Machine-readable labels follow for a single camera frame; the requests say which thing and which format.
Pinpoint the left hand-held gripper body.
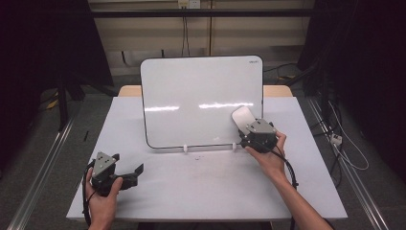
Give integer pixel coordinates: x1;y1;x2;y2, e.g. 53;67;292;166
90;151;124;197

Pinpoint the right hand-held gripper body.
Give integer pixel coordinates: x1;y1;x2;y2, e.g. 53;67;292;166
239;118;279;154

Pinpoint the white whiteboard eraser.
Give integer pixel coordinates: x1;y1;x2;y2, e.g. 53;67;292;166
231;105;257;136

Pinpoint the white whiteboard with dark frame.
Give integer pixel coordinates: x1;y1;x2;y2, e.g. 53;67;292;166
139;55;265;150

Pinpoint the person's right hand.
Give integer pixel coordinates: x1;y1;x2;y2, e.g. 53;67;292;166
244;130;288;185

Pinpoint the person's left hand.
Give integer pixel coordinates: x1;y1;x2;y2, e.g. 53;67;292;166
83;167;124;227

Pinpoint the white table cover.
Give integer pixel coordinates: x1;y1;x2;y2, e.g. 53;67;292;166
66;96;349;222

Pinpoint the wooden table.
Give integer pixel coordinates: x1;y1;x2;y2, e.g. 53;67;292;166
118;84;293;98

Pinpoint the black metal stand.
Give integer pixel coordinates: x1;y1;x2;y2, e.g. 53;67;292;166
56;71;71;132

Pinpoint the white power strip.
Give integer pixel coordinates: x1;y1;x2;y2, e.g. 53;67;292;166
329;132;344;147

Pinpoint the black curtain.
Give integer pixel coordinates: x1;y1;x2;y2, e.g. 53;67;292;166
297;0;406;183
0;0;115;173

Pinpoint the black horizontal metal bar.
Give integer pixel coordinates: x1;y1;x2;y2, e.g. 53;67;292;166
90;8;315;19

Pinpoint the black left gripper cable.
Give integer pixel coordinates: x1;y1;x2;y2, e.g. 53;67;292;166
81;161;97;227

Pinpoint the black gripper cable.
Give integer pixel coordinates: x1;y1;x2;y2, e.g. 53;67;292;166
81;161;97;227
271;149;300;230

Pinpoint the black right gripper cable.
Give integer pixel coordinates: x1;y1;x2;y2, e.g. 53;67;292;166
271;149;300;230

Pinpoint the silver metal floor rail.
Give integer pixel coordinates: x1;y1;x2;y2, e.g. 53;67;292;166
306;97;390;230
7;117;77;230

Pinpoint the black floor cable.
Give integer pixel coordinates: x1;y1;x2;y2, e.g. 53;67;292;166
263;62;299;74

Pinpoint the white floor cable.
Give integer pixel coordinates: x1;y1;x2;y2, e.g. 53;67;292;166
327;100;371;172

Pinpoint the black hanging cable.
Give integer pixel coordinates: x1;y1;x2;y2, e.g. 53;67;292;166
181;16;191;58

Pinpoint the white wall socket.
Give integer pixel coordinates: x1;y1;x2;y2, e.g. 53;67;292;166
177;0;202;10

